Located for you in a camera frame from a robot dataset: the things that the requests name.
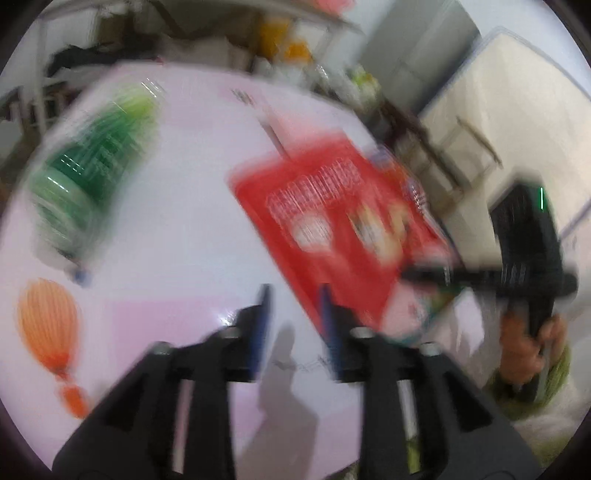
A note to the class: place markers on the black cloth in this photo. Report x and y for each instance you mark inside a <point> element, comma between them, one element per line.
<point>92,55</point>

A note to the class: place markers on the yellow plastic bag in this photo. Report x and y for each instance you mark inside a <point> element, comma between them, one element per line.
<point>272,37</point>

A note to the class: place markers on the person's right forearm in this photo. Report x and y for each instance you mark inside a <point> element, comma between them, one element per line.
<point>554,387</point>

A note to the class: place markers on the orange plastic bag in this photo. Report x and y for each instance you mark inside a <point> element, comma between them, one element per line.
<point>298,51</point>

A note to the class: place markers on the white plastic bag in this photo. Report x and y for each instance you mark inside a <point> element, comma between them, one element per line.
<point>364,83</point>

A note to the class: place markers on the person's right hand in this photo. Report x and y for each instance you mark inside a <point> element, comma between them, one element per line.
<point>515,350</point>

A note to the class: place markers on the dark wooden stool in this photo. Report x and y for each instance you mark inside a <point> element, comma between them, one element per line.
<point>401,120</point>

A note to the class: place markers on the red printed packet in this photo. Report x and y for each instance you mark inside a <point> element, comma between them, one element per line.
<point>323,217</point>

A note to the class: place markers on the wooden chair dark seat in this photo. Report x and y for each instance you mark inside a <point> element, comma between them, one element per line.
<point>480,138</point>

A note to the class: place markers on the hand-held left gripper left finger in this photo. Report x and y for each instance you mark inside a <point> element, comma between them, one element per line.
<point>262,332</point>

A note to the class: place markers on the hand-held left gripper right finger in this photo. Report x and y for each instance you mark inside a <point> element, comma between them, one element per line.
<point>330,337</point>

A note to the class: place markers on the grey refrigerator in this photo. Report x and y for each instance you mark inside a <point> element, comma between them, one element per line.
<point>415,50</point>

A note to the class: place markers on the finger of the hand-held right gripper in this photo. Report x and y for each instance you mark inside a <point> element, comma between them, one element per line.
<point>461,278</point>

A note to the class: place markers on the long wooden side table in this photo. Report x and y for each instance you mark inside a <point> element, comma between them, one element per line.
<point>295,16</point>

